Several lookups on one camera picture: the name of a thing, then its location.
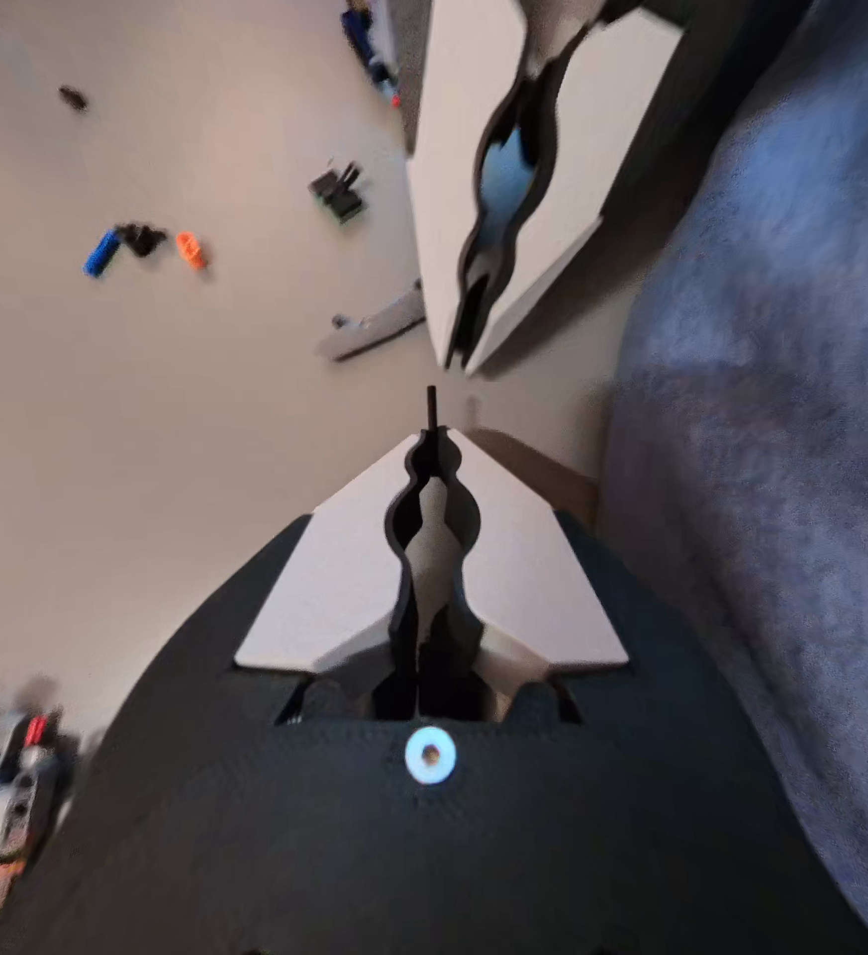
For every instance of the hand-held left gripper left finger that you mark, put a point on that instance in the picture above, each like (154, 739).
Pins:
(329, 589)

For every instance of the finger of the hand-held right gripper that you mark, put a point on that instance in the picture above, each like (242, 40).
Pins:
(598, 134)
(441, 149)

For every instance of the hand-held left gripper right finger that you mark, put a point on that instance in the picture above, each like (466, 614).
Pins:
(538, 589)

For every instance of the black green lego piece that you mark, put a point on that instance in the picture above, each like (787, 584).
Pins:
(337, 195)

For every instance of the black lego axle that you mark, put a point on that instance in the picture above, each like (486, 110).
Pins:
(431, 410)

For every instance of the small multicolour lego piece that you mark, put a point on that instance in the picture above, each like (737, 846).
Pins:
(366, 45)

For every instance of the grey curved lego panel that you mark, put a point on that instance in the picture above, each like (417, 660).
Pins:
(378, 328)

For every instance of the small orange lego piece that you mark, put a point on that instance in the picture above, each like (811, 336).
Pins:
(192, 251)

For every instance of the blue lego pin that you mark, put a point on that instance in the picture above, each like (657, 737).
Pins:
(100, 254)

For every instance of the small black lego connector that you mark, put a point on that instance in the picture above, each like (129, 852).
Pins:
(72, 98)

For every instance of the lego chassis assembly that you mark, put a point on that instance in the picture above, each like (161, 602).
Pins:
(8, 783)

